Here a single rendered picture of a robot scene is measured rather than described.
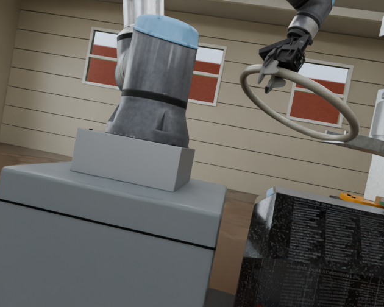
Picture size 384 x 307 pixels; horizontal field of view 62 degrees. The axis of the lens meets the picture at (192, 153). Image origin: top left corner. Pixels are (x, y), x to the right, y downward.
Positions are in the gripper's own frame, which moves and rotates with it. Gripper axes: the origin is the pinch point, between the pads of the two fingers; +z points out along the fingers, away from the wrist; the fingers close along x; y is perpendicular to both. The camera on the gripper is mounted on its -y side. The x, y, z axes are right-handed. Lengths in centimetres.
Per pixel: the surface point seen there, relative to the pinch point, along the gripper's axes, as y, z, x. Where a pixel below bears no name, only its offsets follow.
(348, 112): 23.3, -5.5, 15.6
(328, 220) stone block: 20, 23, 58
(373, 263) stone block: 41, 29, 61
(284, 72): 5.9, -5.5, -0.7
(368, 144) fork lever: 22, -10, 48
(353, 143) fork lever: 18.5, -6.3, 42.9
